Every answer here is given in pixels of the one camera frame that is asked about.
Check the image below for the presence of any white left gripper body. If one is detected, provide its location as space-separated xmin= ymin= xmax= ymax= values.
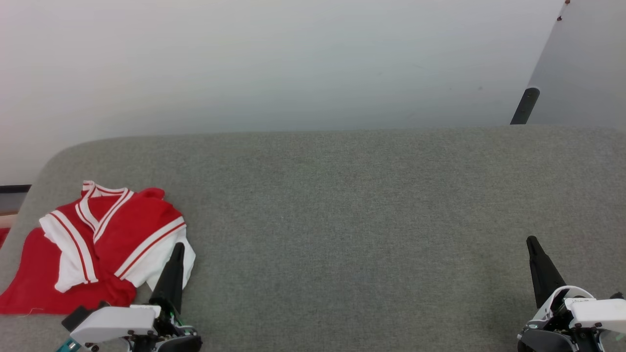
xmin=70 ymin=302 xmax=203 ymax=352

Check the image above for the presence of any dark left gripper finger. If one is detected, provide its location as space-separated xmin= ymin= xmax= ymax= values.
xmin=149 ymin=242 xmax=186 ymax=314

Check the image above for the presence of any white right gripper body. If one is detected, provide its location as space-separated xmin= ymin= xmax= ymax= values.
xmin=517 ymin=286 xmax=626 ymax=352

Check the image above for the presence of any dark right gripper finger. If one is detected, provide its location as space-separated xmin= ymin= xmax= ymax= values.
xmin=526 ymin=236 xmax=567 ymax=309

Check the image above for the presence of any red and white shirt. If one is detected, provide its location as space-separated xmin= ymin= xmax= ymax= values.
xmin=0 ymin=180 xmax=197 ymax=315

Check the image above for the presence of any black pole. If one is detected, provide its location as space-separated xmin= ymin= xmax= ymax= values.
xmin=510 ymin=87 xmax=540 ymax=125

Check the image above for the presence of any grey wall panel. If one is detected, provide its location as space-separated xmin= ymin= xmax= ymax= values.
xmin=527 ymin=0 xmax=626 ymax=129

